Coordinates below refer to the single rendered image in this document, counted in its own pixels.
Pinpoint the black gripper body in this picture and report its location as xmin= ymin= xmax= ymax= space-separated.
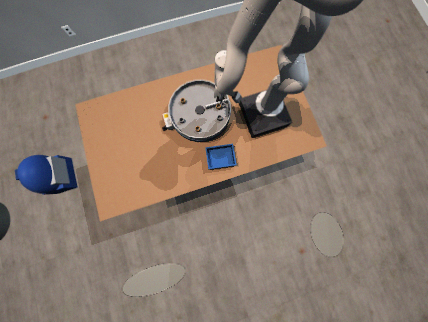
xmin=214 ymin=86 xmax=224 ymax=101

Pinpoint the blue open crate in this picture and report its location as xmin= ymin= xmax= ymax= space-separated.
xmin=205 ymin=144 xmax=236 ymax=170

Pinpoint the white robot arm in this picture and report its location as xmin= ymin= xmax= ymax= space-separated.
xmin=214 ymin=0 xmax=363 ymax=117

